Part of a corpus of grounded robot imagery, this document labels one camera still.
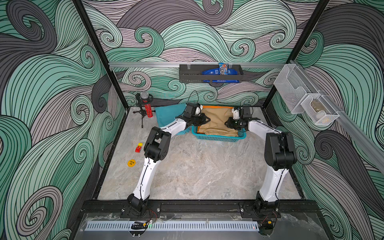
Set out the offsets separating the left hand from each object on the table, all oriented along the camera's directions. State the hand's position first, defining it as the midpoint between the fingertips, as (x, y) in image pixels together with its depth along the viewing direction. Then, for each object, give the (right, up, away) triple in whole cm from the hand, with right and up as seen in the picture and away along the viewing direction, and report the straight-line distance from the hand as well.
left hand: (209, 117), depth 99 cm
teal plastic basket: (+20, -12, -5) cm, 24 cm away
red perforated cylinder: (-42, +5, +2) cm, 42 cm away
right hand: (+14, -4, +2) cm, 14 cm away
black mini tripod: (-42, +12, -8) cm, 44 cm away
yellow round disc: (-50, -29, -9) cm, 58 cm away
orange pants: (+6, +8, +5) cm, 11 cm away
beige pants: (+4, -6, -2) cm, 8 cm away
